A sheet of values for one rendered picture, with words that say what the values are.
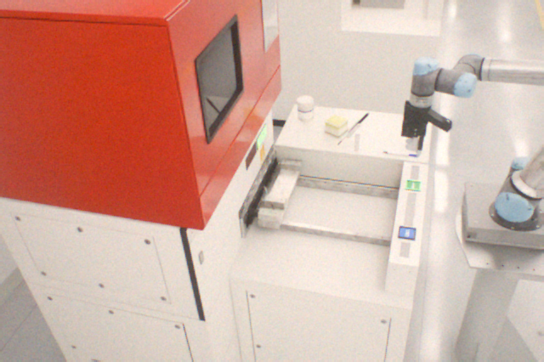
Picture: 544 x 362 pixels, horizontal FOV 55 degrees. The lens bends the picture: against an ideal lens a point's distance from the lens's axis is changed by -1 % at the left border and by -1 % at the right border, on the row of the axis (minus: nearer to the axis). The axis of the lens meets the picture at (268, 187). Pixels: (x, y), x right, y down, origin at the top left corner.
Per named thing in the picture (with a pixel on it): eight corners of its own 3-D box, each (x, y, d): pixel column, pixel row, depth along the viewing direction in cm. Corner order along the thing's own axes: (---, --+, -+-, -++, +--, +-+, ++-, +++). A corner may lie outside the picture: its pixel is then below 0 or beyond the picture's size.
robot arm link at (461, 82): (483, 66, 163) (448, 59, 168) (472, 80, 155) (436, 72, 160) (478, 89, 167) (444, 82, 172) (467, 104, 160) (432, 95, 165)
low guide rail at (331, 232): (257, 225, 203) (257, 219, 201) (258, 222, 205) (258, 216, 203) (389, 246, 191) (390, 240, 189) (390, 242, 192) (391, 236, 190)
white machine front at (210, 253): (199, 319, 170) (178, 229, 145) (269, 171, 230) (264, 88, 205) (208, 322, 169) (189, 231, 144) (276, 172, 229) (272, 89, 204)
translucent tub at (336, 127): (324, 134, 224) (324, 121, 220) (334, 127, 228) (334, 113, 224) (338, 140, 220) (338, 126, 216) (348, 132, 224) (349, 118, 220)
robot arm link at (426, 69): (436, 68, 159) (410, 62, 163) (432, 99, 166) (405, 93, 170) (444, 58, 164) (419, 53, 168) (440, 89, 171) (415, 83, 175)
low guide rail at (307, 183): (276, 183, 223) (275, 177, 221) (277, 180, 225) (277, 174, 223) (397, 199, 211) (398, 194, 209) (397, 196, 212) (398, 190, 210)
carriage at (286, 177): (257, 226, 198) (257, 220, 197) (283, 169, 225) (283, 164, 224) (279, 229, 196) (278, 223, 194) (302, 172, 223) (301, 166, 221)
